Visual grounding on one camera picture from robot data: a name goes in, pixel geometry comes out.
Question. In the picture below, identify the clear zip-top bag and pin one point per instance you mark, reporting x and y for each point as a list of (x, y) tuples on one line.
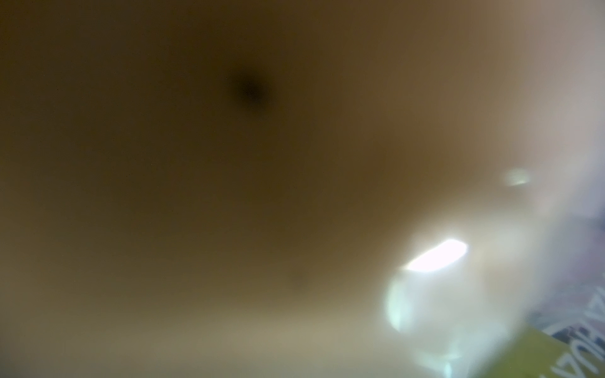
[(537, 261)]

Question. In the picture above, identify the green pear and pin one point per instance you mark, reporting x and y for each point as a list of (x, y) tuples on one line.
[(535, 354)]

